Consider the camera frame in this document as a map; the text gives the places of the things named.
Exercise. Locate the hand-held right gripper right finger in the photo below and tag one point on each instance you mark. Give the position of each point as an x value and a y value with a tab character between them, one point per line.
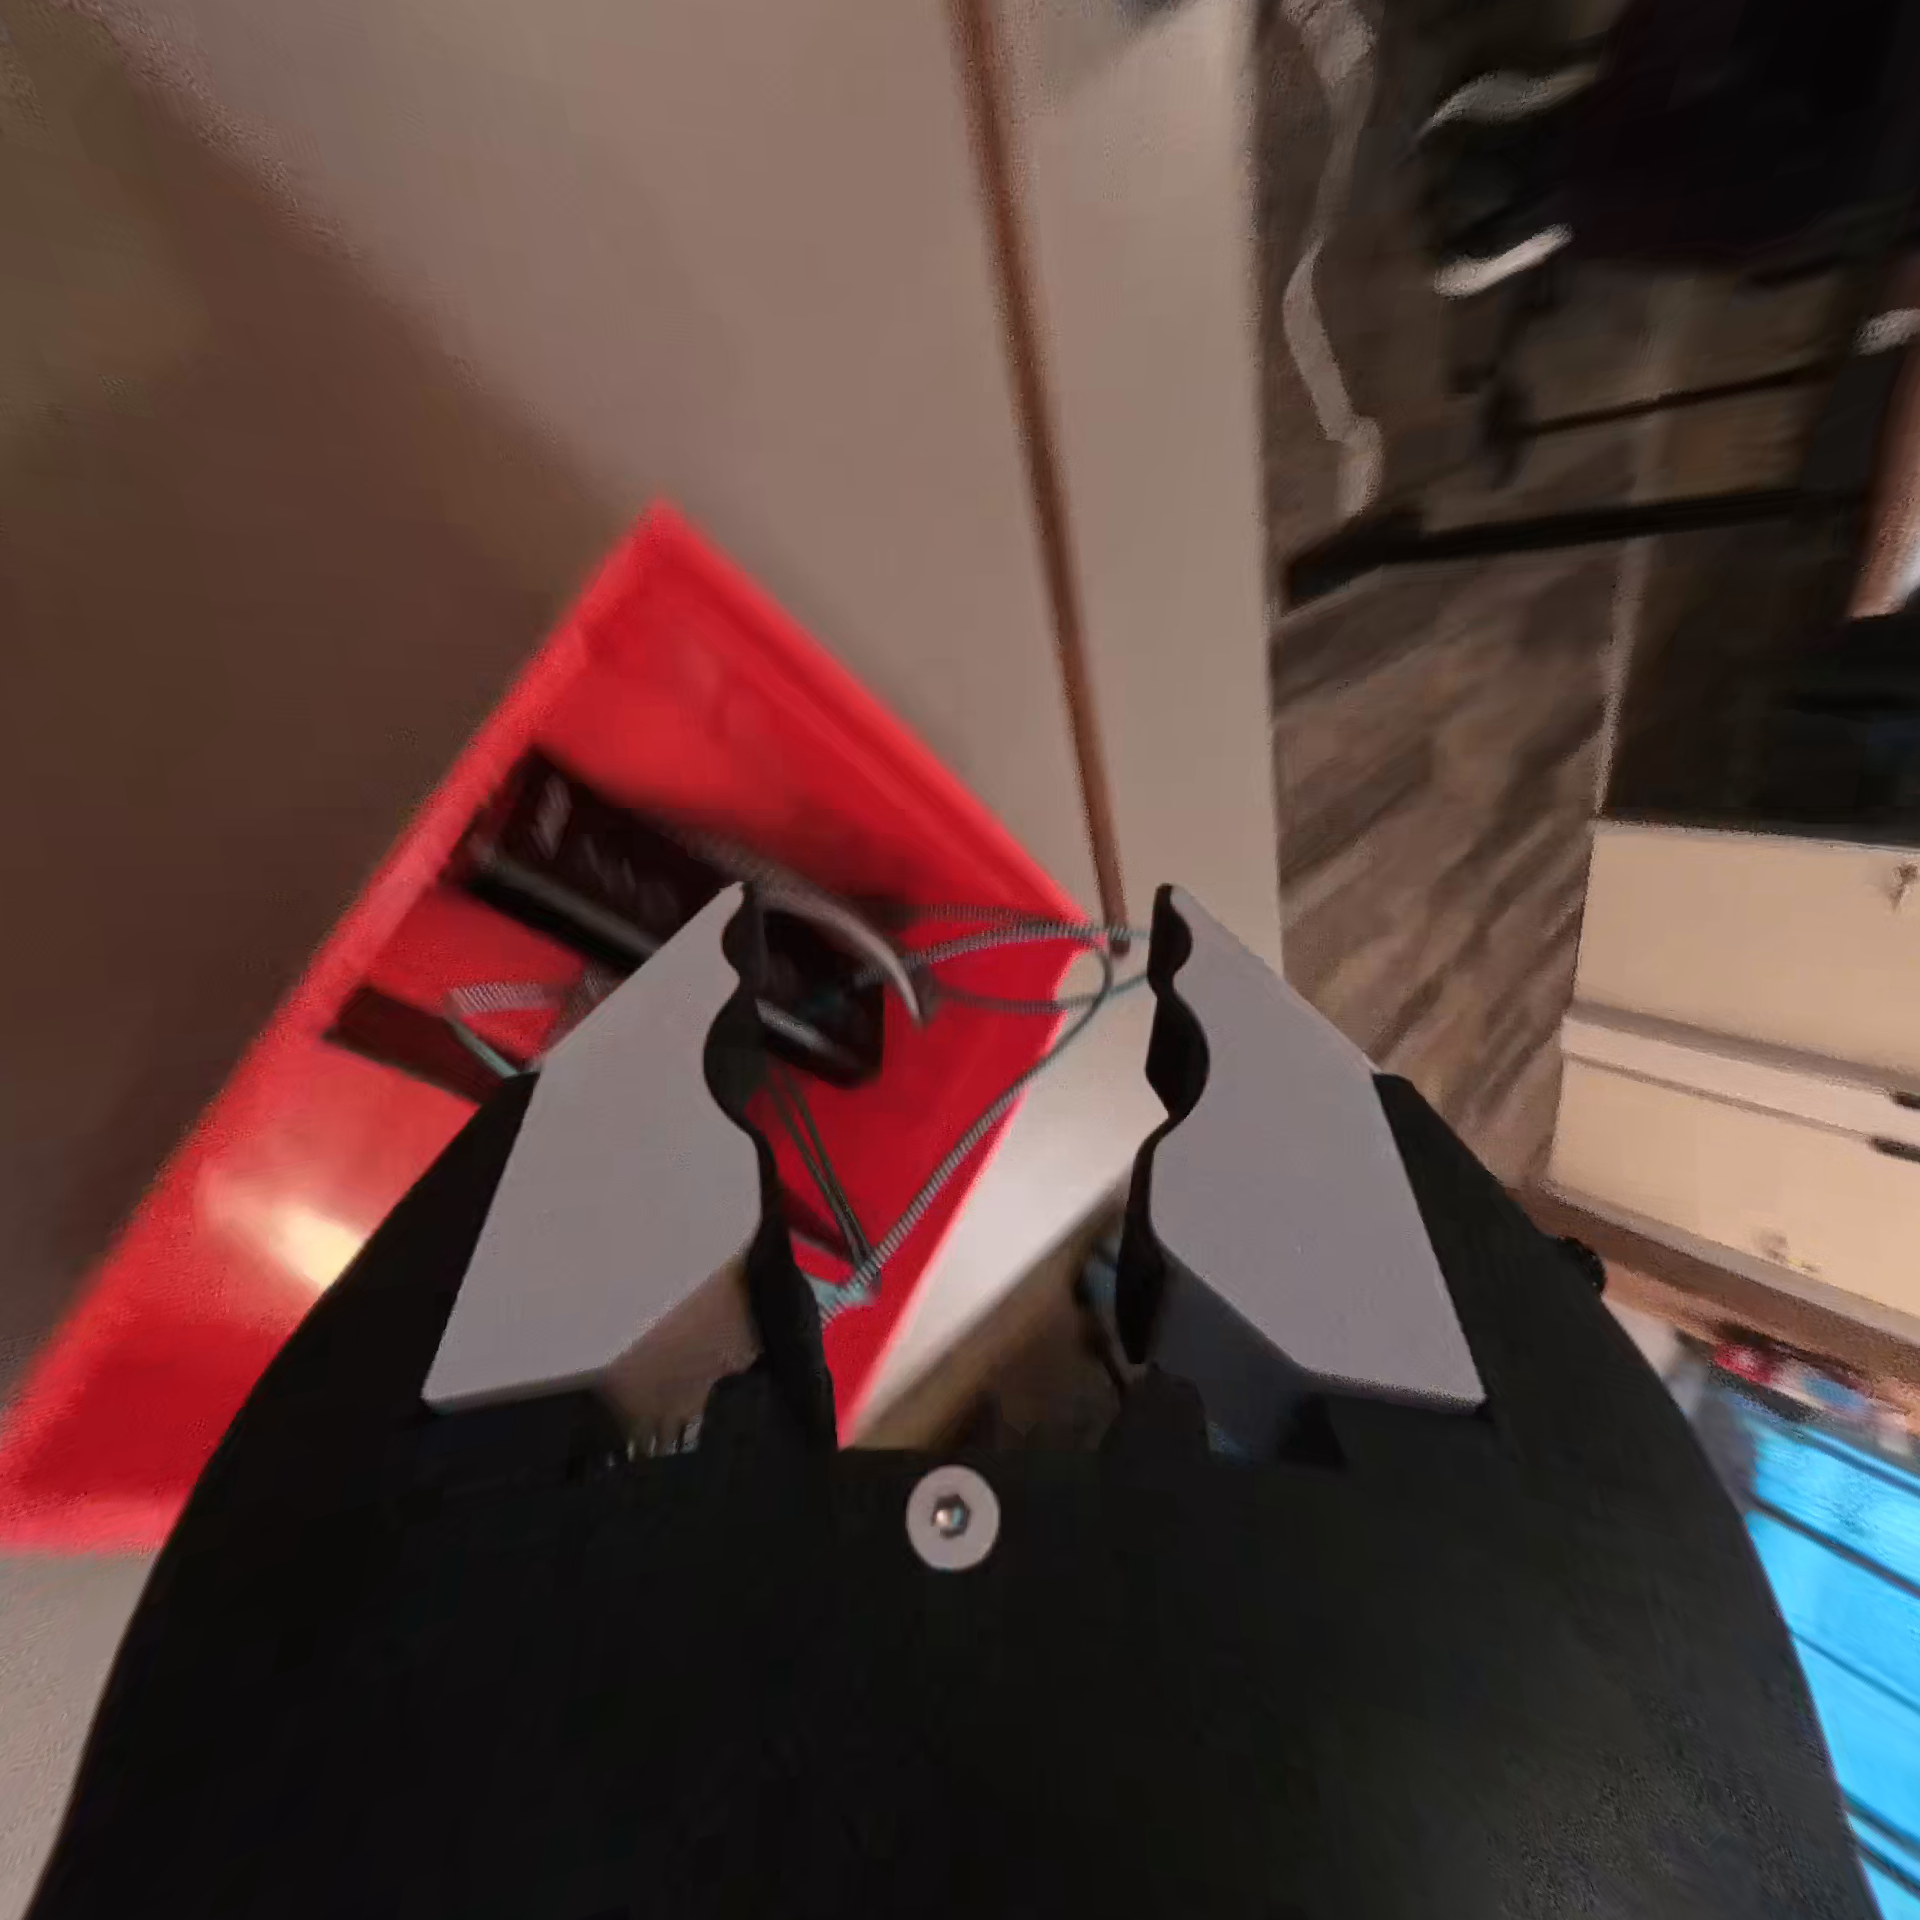
1307	1202

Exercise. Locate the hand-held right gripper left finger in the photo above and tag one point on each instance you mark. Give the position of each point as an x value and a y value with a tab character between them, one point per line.
616	1202

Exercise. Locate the black multiport usb hub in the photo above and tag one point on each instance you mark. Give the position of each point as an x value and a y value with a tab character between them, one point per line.
601	871

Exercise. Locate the red plastic bin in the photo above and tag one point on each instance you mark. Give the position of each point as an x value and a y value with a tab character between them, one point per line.
225	1275

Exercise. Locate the white double door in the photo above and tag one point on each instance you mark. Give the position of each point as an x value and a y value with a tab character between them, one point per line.
1726	1171

